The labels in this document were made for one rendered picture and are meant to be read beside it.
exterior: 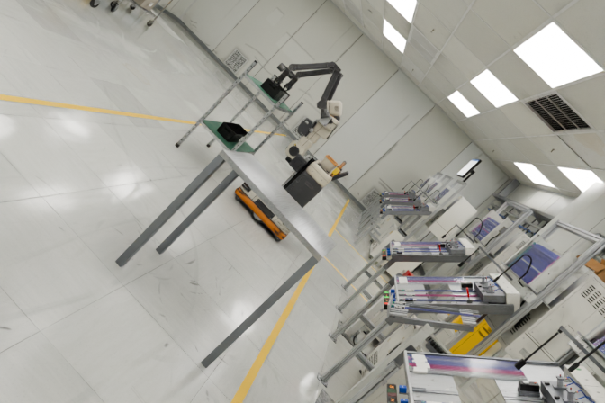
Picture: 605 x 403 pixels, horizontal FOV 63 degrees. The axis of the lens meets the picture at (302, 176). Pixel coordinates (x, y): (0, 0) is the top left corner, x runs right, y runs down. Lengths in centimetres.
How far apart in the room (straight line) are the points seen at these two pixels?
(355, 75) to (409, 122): 171
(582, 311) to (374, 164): 893
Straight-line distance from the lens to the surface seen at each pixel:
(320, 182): 472
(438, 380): 241
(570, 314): 356
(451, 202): 801
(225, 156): 241
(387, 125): 1202
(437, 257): 479
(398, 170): 1203
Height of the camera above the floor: 133
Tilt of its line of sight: 8 degrees down
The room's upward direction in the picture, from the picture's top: 45 degrees clockwise
